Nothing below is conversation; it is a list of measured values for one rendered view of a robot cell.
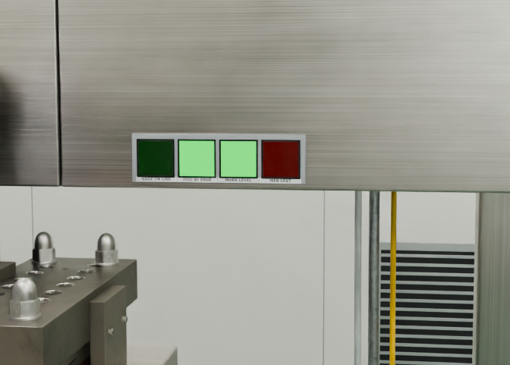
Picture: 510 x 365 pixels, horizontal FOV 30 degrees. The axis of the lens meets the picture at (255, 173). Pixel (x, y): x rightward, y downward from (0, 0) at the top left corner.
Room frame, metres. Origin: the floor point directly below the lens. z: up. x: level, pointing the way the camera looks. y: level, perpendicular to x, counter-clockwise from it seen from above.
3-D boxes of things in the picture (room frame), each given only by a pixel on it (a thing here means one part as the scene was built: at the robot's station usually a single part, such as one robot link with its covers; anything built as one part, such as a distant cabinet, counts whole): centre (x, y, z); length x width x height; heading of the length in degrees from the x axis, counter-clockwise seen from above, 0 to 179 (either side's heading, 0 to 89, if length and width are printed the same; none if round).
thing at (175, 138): (1.35, 0.05, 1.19); 0.25 x 0.01 x 0.07; 82
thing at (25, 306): (1.05, 0.26, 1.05); 0.04 x 0.04 x 0.04
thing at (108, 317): (1.22, 0.19, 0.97); 0.10 x 0.03 x 0.11; 172
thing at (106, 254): (1.37, 0.22, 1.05); 0.04 x 0.04 x 0.04
